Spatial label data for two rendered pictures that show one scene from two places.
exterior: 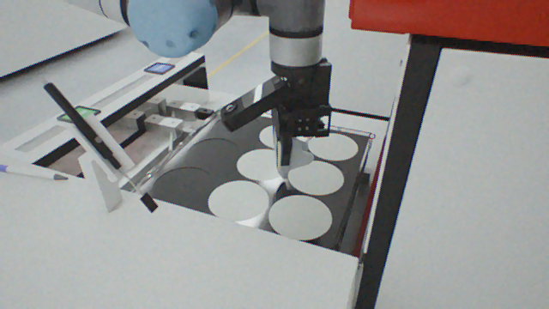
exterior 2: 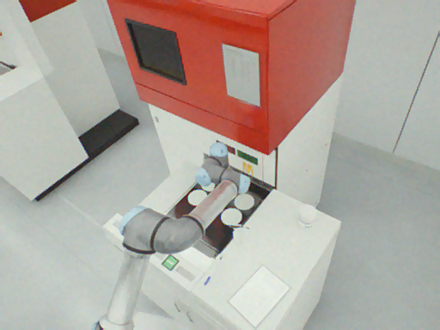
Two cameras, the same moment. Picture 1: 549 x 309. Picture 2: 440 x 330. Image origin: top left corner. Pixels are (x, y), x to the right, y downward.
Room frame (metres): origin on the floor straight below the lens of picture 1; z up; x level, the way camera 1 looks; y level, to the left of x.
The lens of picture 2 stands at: (0.12, 0.93, 2.24)
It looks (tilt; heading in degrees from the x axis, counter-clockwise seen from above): 47 degrees down; 292
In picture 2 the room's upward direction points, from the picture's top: 8 degrees counter-clockwise
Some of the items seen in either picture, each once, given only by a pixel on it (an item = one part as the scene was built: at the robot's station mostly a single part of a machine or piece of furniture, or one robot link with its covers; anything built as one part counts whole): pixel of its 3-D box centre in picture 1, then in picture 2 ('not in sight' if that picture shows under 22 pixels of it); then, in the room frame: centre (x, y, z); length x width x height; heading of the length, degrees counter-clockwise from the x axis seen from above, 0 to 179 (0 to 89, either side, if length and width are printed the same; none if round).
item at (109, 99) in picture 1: (130, 118); (154, 255); (0.76, 0.34, 0.89); 0.55 x 0.09 x 0.14; 159
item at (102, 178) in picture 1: (106, 167); (240, 231); (0.38, 0.21, 1.03); 0.06 x 0.04 x 0.13; 69
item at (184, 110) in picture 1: (184, 110); not in sight; (0.79, 0.22, 0.89); 0.08 x 0.03 x 0.03; 69
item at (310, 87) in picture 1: (298, 98); not in sight; (0.52, -0.04, 1.06); 0.09 x 0.08 x 0.12; 100
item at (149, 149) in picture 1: (145, 154); (182, 251); (0.64, 0.27, 0.87); 0.36 x 0.08 x 0.03; 159
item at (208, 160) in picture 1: (263, 165); (214, 206); (0.56, 0.02, 0.90); 0.34 x 0.34 x 0.01; 69
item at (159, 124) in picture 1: (164, 125); not in sight; (0.72, 0.25, 0.89); 0.08 x 0.03 x 0.03; 69
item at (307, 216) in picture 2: not in sight; (307, 217); (0.11, 0.07, 1.01); 0.07 x 0.07 x 0.10
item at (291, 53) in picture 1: (295, 45); not in sight; (0.52, -0.03, 1.14); 0.08 x 0.08 x 0.05
